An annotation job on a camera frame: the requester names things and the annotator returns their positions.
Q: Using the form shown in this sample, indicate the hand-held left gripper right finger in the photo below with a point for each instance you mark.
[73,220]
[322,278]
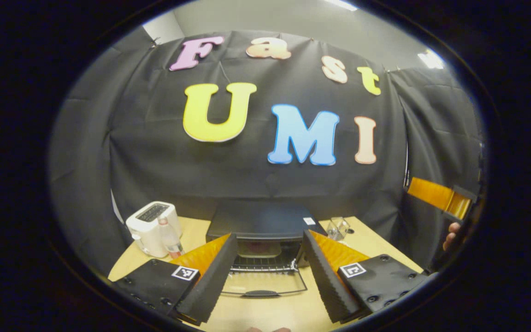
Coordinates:
[325,276]

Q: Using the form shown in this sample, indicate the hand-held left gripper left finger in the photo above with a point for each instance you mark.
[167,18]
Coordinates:
[215,276]

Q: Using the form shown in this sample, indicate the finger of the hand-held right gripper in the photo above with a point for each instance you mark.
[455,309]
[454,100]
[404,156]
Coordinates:
[431,193]

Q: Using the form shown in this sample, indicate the pink ham slice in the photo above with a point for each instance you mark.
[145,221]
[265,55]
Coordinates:
[260,247]

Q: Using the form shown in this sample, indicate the black electric oven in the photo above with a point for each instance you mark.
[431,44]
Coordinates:
[261,221]

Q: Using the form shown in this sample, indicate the clear plastic water bottle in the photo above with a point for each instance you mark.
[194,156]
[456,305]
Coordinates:
[171,240]

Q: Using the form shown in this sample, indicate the white toaster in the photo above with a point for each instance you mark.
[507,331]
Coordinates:
[148,226]

